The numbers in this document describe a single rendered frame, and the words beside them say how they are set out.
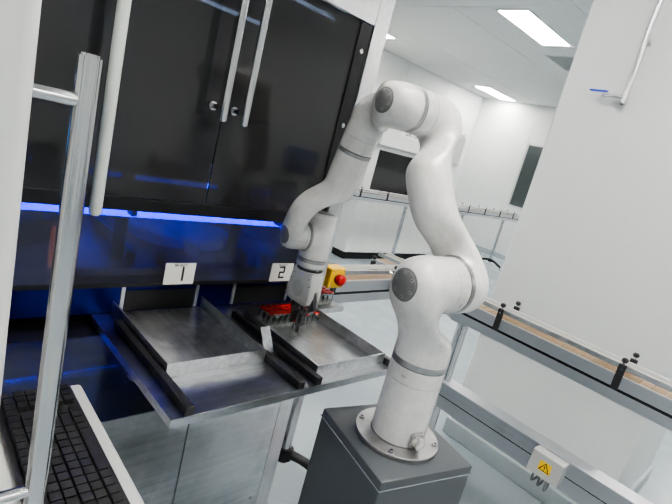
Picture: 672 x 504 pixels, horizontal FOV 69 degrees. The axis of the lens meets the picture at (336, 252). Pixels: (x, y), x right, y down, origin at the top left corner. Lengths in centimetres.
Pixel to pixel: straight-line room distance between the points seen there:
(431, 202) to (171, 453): 110
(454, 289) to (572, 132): 180
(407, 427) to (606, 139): 187
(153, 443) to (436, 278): 101
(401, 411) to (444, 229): 39
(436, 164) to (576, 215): 162
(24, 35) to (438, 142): 79
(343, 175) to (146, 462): 101
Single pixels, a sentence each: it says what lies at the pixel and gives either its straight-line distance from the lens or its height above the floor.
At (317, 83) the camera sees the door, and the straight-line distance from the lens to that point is 147.
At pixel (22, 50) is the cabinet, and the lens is 58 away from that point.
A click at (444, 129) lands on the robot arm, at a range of 113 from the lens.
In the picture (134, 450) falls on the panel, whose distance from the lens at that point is 159.
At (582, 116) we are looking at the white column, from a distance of 268.
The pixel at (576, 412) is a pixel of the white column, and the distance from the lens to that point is 269.
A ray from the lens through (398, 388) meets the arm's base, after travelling 106.
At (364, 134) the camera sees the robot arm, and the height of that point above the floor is 148.
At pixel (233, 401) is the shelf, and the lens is 110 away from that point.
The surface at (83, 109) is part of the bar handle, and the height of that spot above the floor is 142.
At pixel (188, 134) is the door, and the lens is 127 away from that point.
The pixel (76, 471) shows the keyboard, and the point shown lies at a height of 83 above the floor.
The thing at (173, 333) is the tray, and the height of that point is 88.
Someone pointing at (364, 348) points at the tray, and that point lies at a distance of 147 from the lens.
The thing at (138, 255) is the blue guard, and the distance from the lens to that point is 128.
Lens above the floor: 146
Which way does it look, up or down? 13 degrees down
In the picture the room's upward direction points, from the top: 14 degrees clockwise
